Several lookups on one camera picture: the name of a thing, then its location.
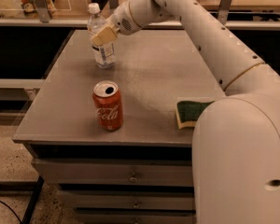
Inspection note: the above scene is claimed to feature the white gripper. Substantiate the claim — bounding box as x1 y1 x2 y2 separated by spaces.
90 1 137 46

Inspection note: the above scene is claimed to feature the clear plastic water bottle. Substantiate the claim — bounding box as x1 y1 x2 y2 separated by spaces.
87 3 116 69

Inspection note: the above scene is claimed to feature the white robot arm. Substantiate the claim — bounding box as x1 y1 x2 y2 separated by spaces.
92 0 280 224

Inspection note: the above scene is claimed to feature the red coke can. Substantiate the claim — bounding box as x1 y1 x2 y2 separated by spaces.
92 80 123 131

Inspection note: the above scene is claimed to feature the green yellow sponge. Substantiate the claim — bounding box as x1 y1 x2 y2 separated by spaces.
175 101 213 129

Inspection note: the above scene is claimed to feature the grey drawer cabinet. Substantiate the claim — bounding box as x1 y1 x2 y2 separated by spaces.
13 30 223 224

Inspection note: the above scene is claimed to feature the metal shelf rail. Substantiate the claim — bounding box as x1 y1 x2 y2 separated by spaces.
0 0 280 28

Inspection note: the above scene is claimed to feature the black floor cable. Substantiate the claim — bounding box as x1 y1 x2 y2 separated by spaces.
0 193 24 224

